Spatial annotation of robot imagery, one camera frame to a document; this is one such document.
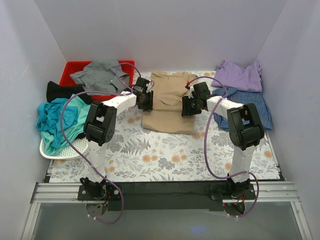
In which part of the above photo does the beige polo shirt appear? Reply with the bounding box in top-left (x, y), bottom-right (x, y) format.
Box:
top-left (141, 71), bottom-right (197, 135)

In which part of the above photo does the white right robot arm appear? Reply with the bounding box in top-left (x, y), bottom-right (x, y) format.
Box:
top-left (181, 82), bottom-right (265, 199)

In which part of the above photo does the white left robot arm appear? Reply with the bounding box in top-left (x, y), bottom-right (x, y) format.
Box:
top-left (84, 77), bottom-right (155, 182)

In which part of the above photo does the red plastic bin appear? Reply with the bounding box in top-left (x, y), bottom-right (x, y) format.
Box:
top-left (59, 60), bottom-right (135, 102)

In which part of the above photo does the blue checked shirt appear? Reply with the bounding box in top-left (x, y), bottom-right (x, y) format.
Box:
top-left (212, 87), bottom-right (273, 131)

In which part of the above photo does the grey button shirt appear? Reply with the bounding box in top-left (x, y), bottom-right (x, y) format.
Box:
top-left (70, 60), bottom-right (130, 94)

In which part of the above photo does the floral table mat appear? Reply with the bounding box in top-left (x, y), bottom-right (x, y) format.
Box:
top-left (48, 71), bottom-right (281, 182)

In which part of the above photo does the lavender t shirt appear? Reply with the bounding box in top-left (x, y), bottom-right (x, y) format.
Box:
top-left (214, 60), bottom-right (263, 93)

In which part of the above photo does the mint green t shirt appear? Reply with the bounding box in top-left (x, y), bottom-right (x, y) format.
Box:
top-left (40, 93), bottom-right (93, 155)

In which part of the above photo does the black t shirt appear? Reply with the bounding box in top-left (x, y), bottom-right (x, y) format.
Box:
top-left (46, 81), bottom-right (85, 103)

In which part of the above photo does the white laundry basket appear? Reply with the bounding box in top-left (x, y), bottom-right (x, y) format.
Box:
top-left (39, 103), bottom-right (91, 160)

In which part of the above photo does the blue t shirt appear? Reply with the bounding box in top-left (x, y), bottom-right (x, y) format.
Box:
top-left (36, 98), bottom-right (78, 149)

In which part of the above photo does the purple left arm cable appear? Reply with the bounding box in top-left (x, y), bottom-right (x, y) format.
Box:
top-left (60, 62), bottom-right (125, 225)

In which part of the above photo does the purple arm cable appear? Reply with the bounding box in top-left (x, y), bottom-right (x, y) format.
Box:
top-left (60, 62), bottom-right (125, 225)
top-left (185, 76), bottom-right (260, 219)

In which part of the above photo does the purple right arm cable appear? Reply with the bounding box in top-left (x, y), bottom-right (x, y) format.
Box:
top-left (185, 76), bottom-right (260, 219)

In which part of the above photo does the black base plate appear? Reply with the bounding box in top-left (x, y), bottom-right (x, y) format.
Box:
top-left (77, 179), bottom-right (256, 211)

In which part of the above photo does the aluminium mounting rail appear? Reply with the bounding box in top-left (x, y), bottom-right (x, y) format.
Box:
top-left (31, 181), bottom-right (300, 203)

